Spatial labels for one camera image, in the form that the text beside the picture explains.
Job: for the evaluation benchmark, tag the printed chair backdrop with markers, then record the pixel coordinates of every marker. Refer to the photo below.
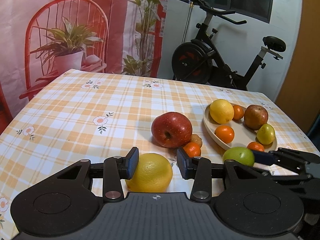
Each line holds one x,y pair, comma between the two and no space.
42,39

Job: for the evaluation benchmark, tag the dark red apple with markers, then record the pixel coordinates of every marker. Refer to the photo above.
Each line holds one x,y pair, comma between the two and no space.
255,116

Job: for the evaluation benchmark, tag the plaid floral tablecloth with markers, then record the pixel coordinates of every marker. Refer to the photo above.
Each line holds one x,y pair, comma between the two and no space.
94,116

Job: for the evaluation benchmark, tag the black exercise bike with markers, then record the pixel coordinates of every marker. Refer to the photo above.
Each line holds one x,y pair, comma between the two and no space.
199,61

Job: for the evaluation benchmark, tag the orange tangerine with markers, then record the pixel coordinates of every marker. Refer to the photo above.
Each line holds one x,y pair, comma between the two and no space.
255,146
224,133
238,112
192,149

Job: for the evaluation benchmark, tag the bright red apple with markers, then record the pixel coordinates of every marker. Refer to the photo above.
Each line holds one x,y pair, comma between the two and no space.
171,130

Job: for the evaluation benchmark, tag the yellow-green pear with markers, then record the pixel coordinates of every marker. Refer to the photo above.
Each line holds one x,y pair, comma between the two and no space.
266,134

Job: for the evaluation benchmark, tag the large yellow orange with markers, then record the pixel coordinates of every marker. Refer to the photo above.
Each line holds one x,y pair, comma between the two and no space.
153,174

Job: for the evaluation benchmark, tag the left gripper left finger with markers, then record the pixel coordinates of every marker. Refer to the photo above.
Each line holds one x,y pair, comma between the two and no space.
116,169

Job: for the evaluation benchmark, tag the brown walnut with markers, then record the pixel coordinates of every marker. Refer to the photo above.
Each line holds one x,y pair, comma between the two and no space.
196,139

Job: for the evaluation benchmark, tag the green round fruit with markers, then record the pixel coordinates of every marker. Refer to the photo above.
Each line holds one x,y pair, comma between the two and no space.
240,154

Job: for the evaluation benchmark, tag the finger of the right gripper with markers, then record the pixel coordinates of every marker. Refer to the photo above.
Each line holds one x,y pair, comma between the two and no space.
296,161

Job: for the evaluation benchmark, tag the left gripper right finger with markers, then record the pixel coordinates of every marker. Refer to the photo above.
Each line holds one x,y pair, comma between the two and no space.
198,169

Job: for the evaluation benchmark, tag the yellow lemon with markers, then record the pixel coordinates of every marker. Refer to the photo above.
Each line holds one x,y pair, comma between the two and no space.
221,111

